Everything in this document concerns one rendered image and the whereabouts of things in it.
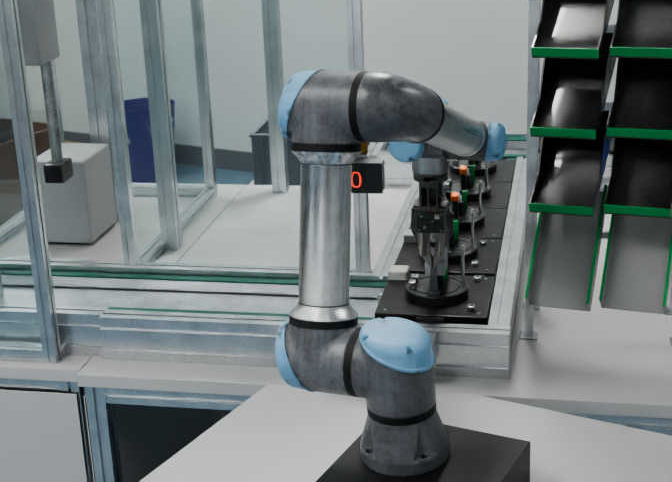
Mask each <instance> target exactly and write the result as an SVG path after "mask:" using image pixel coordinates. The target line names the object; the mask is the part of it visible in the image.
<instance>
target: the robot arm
mask: <svg viewBox="0 0 672 482"><path fill-rule="evenodd" d="M278 124H279V127H281V128H280V132H281V134H282V135H283V136H284V137H285V138H287V139H288V140H290V141H292V153H293V154H294V155H295V156H296V157H297V158H298V159H299V160H300V162H301V166H300V234H299V301H298V304H297V305H296V306H295V307H294V308H293V309H292V310H291V311H290V313H289V320H286V321H285V322H283V323H282V325H281V326H280V328H279V330H278V337H277V338H276V342H275V357H276V363H277V367H278V370H279V373H280V375H281V377H282V378H283V379H284V380H285V382H286V383H287V384H288V385H290V386H292V387H295V388H300V389H305V390H306V391H309V392H324V393H332V394H339V395H346V396H353V397H360V398H365V399H366V404H367V418H366V422H365V426H364V429H363V433H362V437H361V441H360V451H361V459H362V461H363V463H364V464H365V465H366V466H367V467H368V468H369V469H371V470H373V471H375V472H377V473H380V474H383V475H388V476H396V477H407V476H415V475H420V474H424V473H427V472H430V471H432V470H434V469H436V468H438V467H439V466H441V465H442V464H443V463H444V462H445V461H446V460H447V458H448V456H449V453H450V446H449V437H448V434H447V432H446V429H445V427H444V425H443V423H442V420H441V418H440V416H439V414H438V411H437V408H436V392H435V377H434V353H433V350H432V343H431V338H430V335H429V334H428V332H427V331H426V330H425V329H424V328H423V327H422V326H421V325H419V324H418V323H416V322H413V321H411V320H408V319H404V318H399V317H385V319H382V318H376V319H372V320H370V321H368V322H366V323H365V324H364V325H363V326H362V327H358V313H357V312H356V311H355V310H354V309H353V308H352V307H351V306H350V304H349V285H350V236H351V187H352V163H353V161H354V160H355V159H356V158H357V157H358V156H359V155H360V154H361V143H362V142H366V143H370V142H372V143H380V142H387V146H388V150H389V152H390V154H391V155H392V156H393V157H394V158H395V159H396V160H398V161H400V162H404V163H409V162H412V171H413V179H414V180H415V181H417V182H419V197H418V199H415V200H414V203H413V205H412V207H411V231H412V233H413V235H414V237H415V238H416V240H417V243H418V248H419V250H420V255H421V257H423V259H424V260H425V262H426V263H427V264H428V265H429V267H430V268H435V267H436V266H437V264H438V263H439V262H440V260H441V259H442V256H443V254H444V252H445V250H446V247H447V245H448V242H449V240H450V238H451V236H452V233H453V230H454V219H453V214H454V212H450V208H449V207H450V205H451V203H450V202H448V200H447V198H445V192H444V188H443V184H442V182H444V181H446V180H448V170H449V162H451V161H452V159H455V160H474V161H484V162H487V161H499V160H501V159H502V158H503V156H504V153H505V150H506V143H507V135H506V129H505V127H504V125H503V124H502V123H500V122H491V121H487V122H486V121H478V120H476V119H475V118H473V117H471V116H469V115H467V114H465V113H463V112H461V111H459V110H457V109H455V108H453V107H451V106H449V105H448V102H447V101H446V100H445V99H444V98H441V97H440V96H439V95H438V94H437V93H436V92H435V91H433V90H432V89H430V88H428V87H426V86H424V85H422V84H419V83H417V82H415V81H413V80H410V79H407V78H405V77H402V76H399V75H396V74H392V73H388V72H382V71H341V70H325V69H317V70H312V71H300V72H298V73H296V74H295V75H293V76H292V77H291V78H290V79H289V81H288V83H287V85H286V86H285V87H284V89H283V92H282V95H281V98H280V102H279V108H278ZM431 233H434V238H435V240H436V245H435V247H434V251H435V255H434V256H433V255H432V254H431V245H430V242H429V239H430V236H431Z"/></svg>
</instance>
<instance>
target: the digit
mask: <svg viewBox="0 0 672 482"><path fill-rule="evenodd" d="M351 191H367V190H366V166H354V165H352V187H351Z"/></svg>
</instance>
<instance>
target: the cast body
mask: <svg viewBox="0 0 672 482"><path fill-rule="evenodd" d="M429 242H430V245H431V254H432V255H433V256H434V255H435V251H434V247H435V245H436V240H435V239H431V240H430V241H429ZM447 266H448V254H447V247H446V250H445V252H444V254H443V256H442V259H441V260H440V262H439V263H438V265H437V276H445V273H446V270H447ZM425 275H430V267H429V265H428V264H427V263H426V262H425Z"/></svg>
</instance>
